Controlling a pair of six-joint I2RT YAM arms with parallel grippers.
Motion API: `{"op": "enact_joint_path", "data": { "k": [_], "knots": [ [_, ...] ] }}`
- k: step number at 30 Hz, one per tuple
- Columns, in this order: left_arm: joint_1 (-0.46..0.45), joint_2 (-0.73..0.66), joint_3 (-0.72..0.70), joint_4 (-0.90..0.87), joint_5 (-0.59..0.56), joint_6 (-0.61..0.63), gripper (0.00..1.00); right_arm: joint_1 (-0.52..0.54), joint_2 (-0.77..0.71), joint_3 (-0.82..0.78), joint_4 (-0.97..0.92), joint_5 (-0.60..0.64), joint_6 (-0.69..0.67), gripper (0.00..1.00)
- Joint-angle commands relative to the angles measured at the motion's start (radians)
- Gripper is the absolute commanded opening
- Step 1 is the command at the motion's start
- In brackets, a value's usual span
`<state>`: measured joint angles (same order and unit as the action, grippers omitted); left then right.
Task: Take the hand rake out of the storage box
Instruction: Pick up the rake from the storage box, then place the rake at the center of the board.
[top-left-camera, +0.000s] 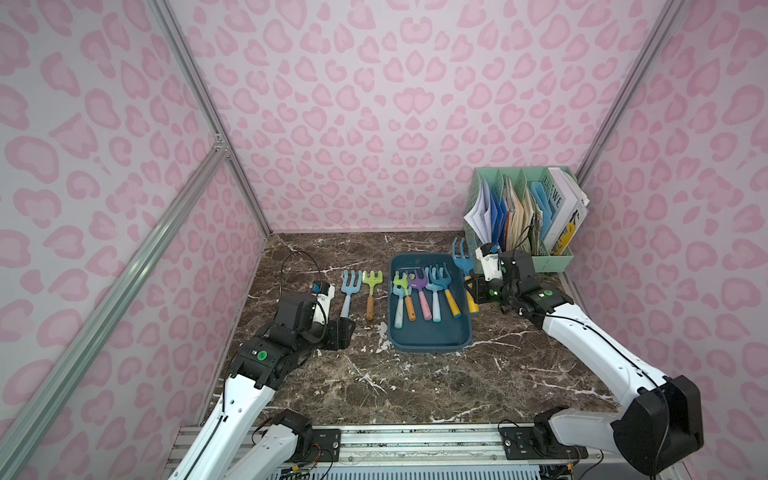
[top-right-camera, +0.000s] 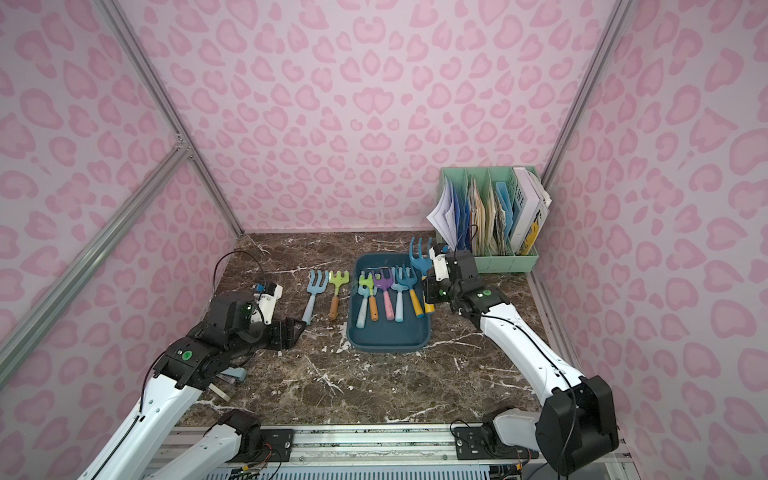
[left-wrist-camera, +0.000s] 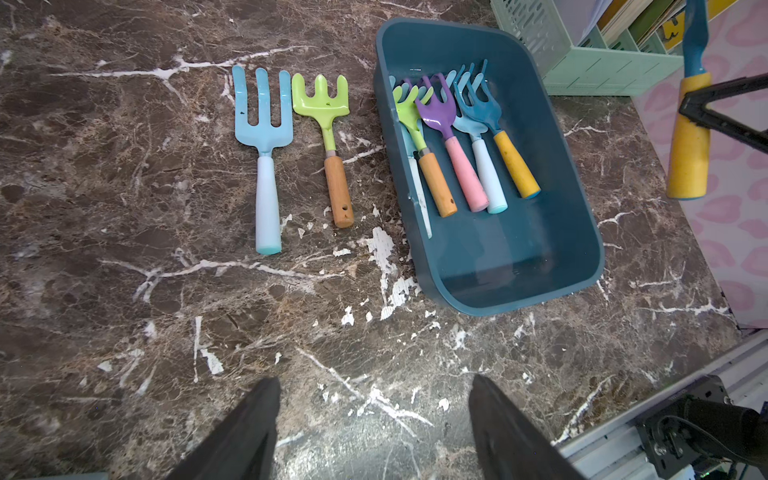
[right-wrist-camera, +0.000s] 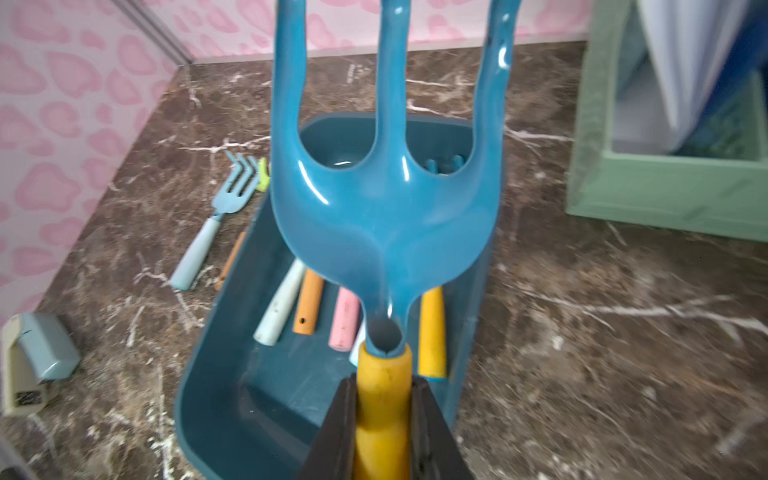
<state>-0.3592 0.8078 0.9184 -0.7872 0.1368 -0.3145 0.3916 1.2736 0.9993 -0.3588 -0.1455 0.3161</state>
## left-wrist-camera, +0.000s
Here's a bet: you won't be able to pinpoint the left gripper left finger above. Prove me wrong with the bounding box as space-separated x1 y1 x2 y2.
168 377 281 479

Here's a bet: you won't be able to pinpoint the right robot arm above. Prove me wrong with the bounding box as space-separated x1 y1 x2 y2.
637 73 767 479

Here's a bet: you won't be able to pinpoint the mint green file organizer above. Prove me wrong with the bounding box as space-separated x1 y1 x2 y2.
491 1 683 96

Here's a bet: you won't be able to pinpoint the green rake orange handle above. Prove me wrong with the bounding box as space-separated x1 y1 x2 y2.
392 79 457 218

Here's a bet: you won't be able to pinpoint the purple rake pink handle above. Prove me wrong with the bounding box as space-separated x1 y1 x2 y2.
416 73 489 212

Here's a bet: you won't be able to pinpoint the white yellow book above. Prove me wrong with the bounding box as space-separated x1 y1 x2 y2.
656 0 739 52

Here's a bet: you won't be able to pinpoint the green rake wooden handle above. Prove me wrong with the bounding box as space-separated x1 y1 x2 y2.
291 73 354 228

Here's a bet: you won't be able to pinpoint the dark teal storage box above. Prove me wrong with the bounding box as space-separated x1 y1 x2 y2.
373 18 605 316

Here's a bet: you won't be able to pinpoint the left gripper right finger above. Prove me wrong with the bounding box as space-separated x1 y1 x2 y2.
468 374 583 479

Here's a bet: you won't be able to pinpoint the pale blue fork white handle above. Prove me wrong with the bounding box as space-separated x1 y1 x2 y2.
447 63 508 214

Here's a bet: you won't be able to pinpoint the teal fork yellow handle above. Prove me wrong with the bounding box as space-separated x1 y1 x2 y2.
667 0 712 200

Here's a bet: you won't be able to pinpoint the light blue fork white handle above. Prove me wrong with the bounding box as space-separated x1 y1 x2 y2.
232 65 293 255

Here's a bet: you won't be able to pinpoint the teal rake yellow handle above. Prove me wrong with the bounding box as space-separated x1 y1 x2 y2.
453 59 541 199

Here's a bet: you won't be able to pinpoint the pale teal rake white handle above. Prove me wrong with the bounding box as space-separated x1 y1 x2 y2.
387 74 434 240

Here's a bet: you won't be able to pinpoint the aluminium front rail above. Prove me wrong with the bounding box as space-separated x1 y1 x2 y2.
559 330 767 479

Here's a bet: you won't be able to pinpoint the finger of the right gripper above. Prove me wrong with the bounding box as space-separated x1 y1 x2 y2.
677 71 768 156

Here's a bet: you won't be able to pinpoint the tan paper folders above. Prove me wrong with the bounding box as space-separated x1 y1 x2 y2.
597 0 685 45

